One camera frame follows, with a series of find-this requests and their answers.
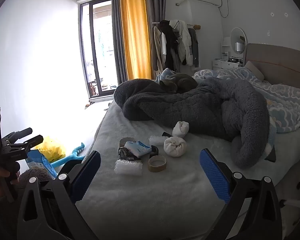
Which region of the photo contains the grey curtain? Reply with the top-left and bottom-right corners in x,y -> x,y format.
142,0 -> 167,78
111,0 -> 129,85

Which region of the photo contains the black framed glass door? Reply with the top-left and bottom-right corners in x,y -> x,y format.
79,0 -> 120,103

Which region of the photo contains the yellow plastic bag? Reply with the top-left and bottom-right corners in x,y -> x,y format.
39,136 -> 67,162

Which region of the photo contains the flat brown cardboard tape roll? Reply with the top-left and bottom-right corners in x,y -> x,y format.
148,156 -> 167,172

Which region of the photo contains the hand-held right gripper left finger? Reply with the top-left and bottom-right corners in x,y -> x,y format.
16,151 -> 102,240

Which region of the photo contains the blue patterned duvet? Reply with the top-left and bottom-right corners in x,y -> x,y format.
156,66 -> 300,160

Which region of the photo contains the round white mirror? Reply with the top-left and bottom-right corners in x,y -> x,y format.
230,27 -> 247,63

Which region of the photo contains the grey cat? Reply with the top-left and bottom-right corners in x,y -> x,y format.
159,73 -> 198,94

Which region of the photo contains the blue printed packet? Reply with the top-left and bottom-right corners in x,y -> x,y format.
25,149 -> 58,179

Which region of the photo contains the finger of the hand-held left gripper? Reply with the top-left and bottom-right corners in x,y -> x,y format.
2,127 -> 33,143
9,134 -> 44,153

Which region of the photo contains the grey fuzzy cloth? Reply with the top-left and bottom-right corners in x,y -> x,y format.
17,169 -> 53,183

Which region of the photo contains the grey garment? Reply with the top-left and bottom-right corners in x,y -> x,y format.
189,27 -> 199,68

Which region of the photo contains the clothes rack pole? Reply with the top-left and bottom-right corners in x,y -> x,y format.
151,21 -> 202,30

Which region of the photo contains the blue plastic tool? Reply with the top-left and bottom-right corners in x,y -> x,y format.
50,142 -> 87,168

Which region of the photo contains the silver table lamp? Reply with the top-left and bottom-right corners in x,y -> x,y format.
235,42 -> 243,63

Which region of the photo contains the white rolled sock ball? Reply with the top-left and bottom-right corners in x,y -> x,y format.
172,121 -> 190,138
164,137 -> 187,158

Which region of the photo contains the black garment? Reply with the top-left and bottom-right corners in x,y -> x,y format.
159,20 -> 182,72

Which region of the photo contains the beige upholstered headboard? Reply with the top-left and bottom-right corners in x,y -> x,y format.
244,43 -> 300,92

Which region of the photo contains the tall brown cardboard roll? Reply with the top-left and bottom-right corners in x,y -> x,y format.
119,137 -> 136,148

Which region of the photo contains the white dresser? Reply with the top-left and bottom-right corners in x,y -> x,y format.
212,59 -> 244,70

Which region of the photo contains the white desktop shelf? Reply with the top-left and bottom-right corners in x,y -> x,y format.
221,37 -> 232,60

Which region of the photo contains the narrow clear bubble wrap piece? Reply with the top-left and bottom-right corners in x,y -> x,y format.
149,135 -> 169,146

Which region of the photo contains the beige pillow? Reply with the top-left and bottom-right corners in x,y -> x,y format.
244,60 -> 264,82

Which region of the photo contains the yellow curtain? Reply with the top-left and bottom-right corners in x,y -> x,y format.
119,0 -> 153,80

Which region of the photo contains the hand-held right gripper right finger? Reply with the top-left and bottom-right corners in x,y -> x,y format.
199,148 -> 282,240

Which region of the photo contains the black snack packet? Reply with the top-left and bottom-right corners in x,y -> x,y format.
118,147 -> 142,161

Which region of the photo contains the white and blue tissue packet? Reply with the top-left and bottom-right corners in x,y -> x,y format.
124,141 -> 152,158

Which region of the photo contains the dark grey fleece blanket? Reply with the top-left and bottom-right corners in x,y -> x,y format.
114,76 -> 270,169

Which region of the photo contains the beige coat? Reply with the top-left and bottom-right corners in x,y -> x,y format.
154,26 -> 167,72

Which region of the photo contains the wide clear bubble wrap piece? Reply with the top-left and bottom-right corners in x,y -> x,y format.
114,159 -> 143,175

